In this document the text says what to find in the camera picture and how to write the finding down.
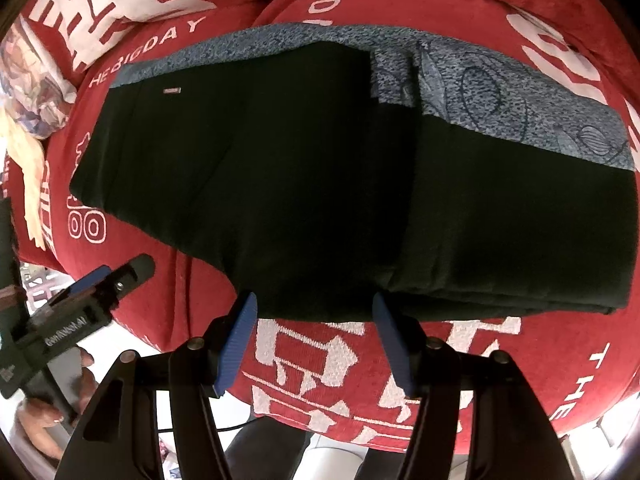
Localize colourful printed pillow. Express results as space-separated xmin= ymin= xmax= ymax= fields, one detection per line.
xmin=0 ymin=20 xmax=77 ymax=141

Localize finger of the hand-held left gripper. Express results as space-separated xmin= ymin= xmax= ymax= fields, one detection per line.
xmin=97 ymin=253 xmax=156 ymax=313
xmin=64 ymin=266 xmax=113 ymax=303

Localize black pants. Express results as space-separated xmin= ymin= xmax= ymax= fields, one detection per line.
xmin=68 ymin=42 xmax=640 ymax=322

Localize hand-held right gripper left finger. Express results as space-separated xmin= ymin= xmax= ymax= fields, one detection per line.
xmin=62 ymin=290 xmax=258 ymax=480

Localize pink plastic stool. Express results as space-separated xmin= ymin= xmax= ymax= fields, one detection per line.
xmin=20 ymin=260 xmax=68 ymax=313

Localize blue-grey leaf-patterned cloth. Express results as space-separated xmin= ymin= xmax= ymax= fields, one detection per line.
xmin=107 ymin=22 xmax=638 ymax=172

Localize pale yellow cloth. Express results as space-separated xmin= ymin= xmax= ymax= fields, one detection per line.
xmin=0 ymin=107 xmax=48 ymax=250

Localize red printed blanket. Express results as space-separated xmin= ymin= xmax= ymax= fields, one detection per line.
xmin=0 ymin=0 xmax=640 ymax=453

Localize person's left hand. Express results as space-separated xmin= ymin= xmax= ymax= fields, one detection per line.
xmin=15 ymin=347 xmax=98 ymax=461

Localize person's left leg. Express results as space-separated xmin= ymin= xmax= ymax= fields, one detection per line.
xmin=224 ymin=416 xmax=312 ymax=480

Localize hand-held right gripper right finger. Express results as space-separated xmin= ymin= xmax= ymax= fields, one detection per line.
xmin=372 ymin=291 xmax=571 ymax=480

